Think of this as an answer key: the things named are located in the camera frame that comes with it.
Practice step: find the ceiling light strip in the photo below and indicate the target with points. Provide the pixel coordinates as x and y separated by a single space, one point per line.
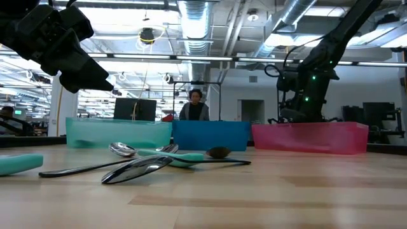
381 64
345 62
203 58

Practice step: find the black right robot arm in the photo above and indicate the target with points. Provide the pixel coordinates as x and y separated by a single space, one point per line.
343 35

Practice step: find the black workstation equipment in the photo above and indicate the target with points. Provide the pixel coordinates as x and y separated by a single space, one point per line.
378 111

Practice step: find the black ceiling device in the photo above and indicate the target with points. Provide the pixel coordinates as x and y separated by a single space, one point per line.
147 35

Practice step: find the green exit sign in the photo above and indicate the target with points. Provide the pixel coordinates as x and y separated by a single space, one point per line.
17 112

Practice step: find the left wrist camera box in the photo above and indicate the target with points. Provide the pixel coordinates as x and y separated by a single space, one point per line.
79 23

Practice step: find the person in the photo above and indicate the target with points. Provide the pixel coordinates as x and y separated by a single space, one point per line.
7 111
194 111

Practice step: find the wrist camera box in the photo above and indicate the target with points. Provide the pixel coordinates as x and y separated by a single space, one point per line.
79 23
287 82

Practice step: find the black spoon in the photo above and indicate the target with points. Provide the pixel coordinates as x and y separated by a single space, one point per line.
136 168
70 171

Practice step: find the silver air duct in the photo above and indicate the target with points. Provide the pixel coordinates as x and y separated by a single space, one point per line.
194 25
295 12

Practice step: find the blue plastic bin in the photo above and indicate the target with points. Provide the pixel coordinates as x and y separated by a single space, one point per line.
210 135

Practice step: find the translucent teal plastic bin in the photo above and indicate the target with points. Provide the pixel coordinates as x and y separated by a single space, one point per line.
117 132

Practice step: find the white square pillar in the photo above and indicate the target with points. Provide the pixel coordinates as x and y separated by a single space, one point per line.
68 111

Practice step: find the black monitor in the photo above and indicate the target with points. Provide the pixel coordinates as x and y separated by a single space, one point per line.
133 109

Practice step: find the translucent pink plastic bin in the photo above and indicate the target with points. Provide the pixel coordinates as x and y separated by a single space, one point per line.
334 138

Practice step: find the black metal gantry frame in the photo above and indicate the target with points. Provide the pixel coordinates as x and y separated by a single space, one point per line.
197 83

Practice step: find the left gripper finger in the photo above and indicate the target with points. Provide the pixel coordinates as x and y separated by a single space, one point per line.
86 79

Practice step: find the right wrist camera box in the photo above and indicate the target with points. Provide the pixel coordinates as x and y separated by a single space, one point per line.
287 82

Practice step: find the gray doorway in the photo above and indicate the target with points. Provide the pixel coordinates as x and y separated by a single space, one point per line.
252 111

